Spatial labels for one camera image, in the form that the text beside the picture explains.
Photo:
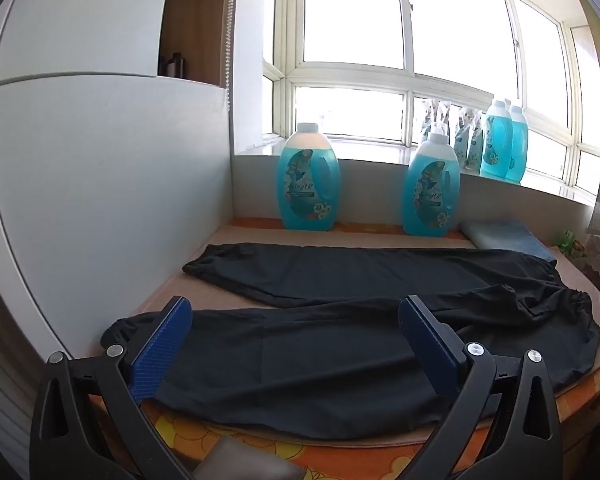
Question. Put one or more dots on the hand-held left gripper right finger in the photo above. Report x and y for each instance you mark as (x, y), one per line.
(430, 347)

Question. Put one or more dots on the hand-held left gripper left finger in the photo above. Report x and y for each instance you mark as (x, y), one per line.
(162, 345)

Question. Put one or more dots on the black pants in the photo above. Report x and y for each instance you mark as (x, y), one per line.
(330, 360)

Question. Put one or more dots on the green tea carton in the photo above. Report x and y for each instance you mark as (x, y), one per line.
(567, 240)

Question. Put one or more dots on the pink blanket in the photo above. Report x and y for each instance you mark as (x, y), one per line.
(220, 237)

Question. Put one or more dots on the folded blue jeans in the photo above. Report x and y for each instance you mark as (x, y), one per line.
(510, 237)

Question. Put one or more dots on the orange floral sheet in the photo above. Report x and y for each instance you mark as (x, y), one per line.
(330, 460)

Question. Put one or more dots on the blue laundry detergent bottle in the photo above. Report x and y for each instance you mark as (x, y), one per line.
(495, 145)
(307, 185)
(519, 150)
(430, 190)

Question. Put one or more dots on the white cabinet with wooden niche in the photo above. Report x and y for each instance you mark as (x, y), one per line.
(105, 185)

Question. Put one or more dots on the teal detergent refill pouch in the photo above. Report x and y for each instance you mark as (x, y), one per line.
(461, 140)
(425, 125)
(442, 117)
(476, 145)

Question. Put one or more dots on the dark bottle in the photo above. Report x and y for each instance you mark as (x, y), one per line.
(172, 66)

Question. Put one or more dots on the white framed window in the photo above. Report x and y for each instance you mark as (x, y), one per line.
(350, 10)

